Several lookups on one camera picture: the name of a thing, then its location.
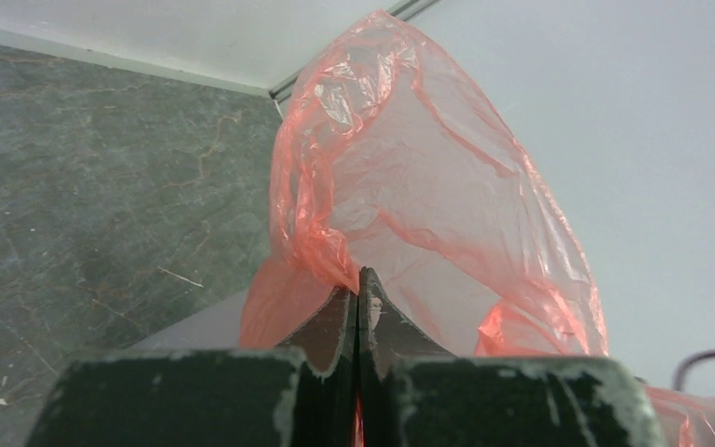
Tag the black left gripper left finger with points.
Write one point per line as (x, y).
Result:
(300, 392)

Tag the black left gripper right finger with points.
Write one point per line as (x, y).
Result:
(414, 392)

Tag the grey plastic trash bin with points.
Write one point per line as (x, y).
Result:
(216, 327)

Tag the red plastic trash bag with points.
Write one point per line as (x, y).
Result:
(390, 157)

